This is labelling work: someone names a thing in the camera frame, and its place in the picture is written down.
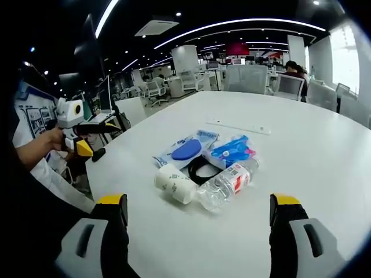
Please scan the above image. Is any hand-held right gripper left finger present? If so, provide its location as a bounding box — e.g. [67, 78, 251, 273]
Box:
[54, 193, 130, 278]

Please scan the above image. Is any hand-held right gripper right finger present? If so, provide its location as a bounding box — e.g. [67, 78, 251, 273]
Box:
[268, 193, 347, 278]

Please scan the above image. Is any clear plastic water bottle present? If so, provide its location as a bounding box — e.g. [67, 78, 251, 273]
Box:
[196, 158, 261, 214]

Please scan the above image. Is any packet with blue round pad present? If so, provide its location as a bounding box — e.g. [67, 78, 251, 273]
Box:
[152, 129, 220, 170]

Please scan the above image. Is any white paper cup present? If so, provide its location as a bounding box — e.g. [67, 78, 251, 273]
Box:
[154, 164, 198, 206]

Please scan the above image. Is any blue tissue packet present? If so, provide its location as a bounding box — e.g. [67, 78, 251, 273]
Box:
[204, 134, 258, 169]

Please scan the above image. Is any black cable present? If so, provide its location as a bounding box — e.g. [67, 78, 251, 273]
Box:
[187, 156, 223, 185]

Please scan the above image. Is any person's left hand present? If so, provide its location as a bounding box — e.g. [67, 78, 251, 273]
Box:
[40, 127, 72, 153]

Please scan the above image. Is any black computer mouse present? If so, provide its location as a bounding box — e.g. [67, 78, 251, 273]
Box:
[91, 148, 107, 162]

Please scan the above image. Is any computer monitor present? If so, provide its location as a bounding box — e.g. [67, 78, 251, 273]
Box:
[97, 75, 114, 114]

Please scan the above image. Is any white table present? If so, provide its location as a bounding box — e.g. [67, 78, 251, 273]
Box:
[85, 90, 371, 278]

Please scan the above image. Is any white pillar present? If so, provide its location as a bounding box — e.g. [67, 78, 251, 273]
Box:
[170, 45, 200, 96]

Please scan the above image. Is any ceiling air conditioner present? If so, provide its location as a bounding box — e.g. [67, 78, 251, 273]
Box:
[134, 19, 180, 38]

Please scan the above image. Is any white mesh office chair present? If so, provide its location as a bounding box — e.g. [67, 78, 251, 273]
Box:
[225, 64, 269, 95]

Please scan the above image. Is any white table cable cover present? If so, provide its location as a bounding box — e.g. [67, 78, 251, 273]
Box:
[205, 115, 272, 136]

